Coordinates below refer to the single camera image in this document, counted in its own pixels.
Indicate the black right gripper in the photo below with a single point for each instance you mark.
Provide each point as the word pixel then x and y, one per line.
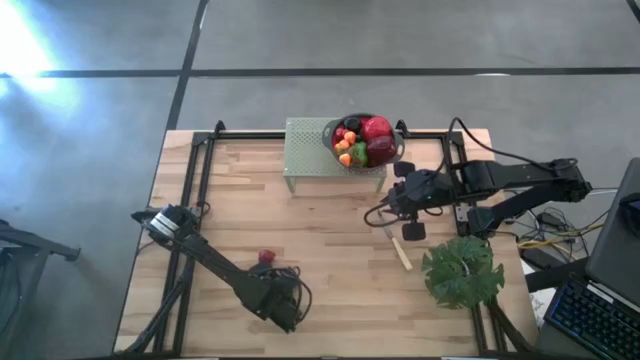
pixel 425 192

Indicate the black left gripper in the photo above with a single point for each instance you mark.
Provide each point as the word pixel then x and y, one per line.
pixel 272 297

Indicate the small dark red apple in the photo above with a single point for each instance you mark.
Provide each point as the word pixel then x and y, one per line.
pixel 266 256

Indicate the dark red bell pepper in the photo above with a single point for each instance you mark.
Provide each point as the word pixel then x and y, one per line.
pixel 381 150

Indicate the green apple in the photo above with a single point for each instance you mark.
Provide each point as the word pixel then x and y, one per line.
pixel 359 154

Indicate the bright red round fruit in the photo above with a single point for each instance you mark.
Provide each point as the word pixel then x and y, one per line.
pixel 376 128

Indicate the dark purple plum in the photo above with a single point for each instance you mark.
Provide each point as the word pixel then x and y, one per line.
pixel 352 123

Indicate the red collapsible colander bowl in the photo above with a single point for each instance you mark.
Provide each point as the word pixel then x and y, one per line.
pixel 327 137

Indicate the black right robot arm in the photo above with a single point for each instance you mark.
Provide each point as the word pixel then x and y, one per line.
pixel 500 172

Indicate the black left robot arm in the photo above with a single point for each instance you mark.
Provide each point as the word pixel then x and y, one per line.
pixel 210 257

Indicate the green potted plant white pot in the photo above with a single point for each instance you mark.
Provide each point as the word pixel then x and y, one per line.
pixel 462 272

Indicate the pale green perforated metal shelf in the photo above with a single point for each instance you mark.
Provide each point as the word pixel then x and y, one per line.
pixel 305 155

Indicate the black power adapter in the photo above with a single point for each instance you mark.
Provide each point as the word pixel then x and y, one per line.
pixel 550 219

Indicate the white paper sheet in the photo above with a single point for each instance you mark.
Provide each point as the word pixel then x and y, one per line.
pixel 540 305

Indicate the dark metal stand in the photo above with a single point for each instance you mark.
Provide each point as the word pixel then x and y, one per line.
pixel 40 243

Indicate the black aluminium rig frame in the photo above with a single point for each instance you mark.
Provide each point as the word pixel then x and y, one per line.
pixel 250 135

